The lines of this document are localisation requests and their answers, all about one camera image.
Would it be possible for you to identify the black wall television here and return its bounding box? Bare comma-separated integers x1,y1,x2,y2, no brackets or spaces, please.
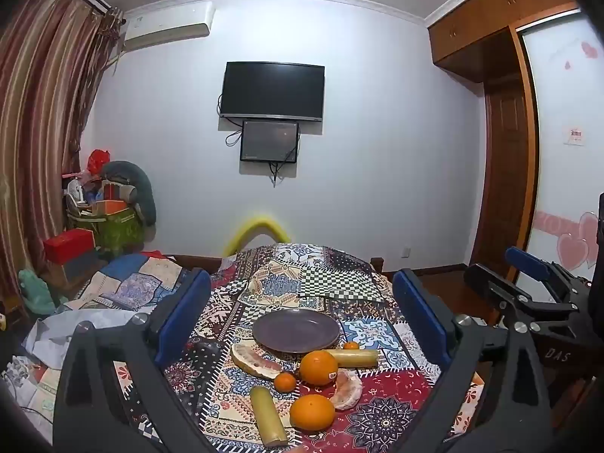
220,61,326,123

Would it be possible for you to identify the grey pillow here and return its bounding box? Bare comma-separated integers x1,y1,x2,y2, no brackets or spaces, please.
100,160,157,227

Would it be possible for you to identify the red plastic bag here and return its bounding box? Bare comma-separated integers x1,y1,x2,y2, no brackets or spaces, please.
87,149,112,173

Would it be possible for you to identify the green storage bag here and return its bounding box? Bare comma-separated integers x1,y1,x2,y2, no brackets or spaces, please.
66,203,145,254

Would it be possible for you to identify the patchwork tablecloth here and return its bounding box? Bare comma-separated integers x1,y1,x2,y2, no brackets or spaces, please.
112,242,486,453

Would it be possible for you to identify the large orange with sticker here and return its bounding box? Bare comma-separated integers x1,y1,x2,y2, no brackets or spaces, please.
299,350,339,386

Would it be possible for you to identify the red box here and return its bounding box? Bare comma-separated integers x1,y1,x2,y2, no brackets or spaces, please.
43,228,96,263

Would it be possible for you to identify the orange cardboard box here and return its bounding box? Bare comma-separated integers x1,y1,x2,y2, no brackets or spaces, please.
91,199,131,218

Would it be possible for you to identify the large plain orange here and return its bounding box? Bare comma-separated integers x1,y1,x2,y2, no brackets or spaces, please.
289,394,336,431

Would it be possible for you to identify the wooden door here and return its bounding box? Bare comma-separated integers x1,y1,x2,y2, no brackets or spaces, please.
482,78,530,272

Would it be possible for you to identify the yellow sugarcane piece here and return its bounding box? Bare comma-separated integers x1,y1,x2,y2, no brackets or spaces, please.
250,385,289,448
325,348,380,369

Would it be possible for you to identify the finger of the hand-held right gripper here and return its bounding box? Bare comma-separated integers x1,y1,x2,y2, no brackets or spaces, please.
464,263,582,332
505,245,592,294

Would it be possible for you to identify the pomelo slice with rind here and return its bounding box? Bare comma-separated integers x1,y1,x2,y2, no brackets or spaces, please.
231,343,285,381

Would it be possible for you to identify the wooden overhead cabinet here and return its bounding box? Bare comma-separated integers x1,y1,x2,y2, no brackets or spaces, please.
427,0,582,72

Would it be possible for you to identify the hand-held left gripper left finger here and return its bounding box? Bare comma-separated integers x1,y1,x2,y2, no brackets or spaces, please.
52,268,212,453

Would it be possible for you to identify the blue patchwork quilt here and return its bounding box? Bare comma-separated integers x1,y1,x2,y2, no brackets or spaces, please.
71,252,190,313

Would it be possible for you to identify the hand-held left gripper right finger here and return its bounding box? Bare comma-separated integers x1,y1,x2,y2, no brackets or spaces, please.
393,268,555,453

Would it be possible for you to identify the striped brown curtain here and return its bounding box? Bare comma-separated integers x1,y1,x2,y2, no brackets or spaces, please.
0,0,124,326

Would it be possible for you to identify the white air conditioner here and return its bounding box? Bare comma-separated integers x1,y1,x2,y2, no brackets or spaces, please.
123,2,216,53

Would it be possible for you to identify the teal plush toy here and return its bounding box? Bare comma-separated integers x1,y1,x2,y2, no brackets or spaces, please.
18,268,70,318

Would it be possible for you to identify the wooden headboard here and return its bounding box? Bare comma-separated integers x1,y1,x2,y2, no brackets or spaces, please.
159,253,223,275

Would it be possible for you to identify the purple round plate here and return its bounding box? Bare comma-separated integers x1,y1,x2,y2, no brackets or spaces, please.
252,310,341,354

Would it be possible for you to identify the white crumpled cloth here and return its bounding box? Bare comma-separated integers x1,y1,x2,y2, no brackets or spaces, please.
23,306,157,370

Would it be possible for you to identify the yellow foam tube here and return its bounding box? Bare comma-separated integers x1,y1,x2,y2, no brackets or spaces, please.
223,212,294,256

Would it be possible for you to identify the small black wall monitor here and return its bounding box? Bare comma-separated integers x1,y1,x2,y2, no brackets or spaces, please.
239,120,301,164

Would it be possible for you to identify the peeled pomelo segment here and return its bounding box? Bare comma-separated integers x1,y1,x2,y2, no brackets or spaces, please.
329,369,364,411

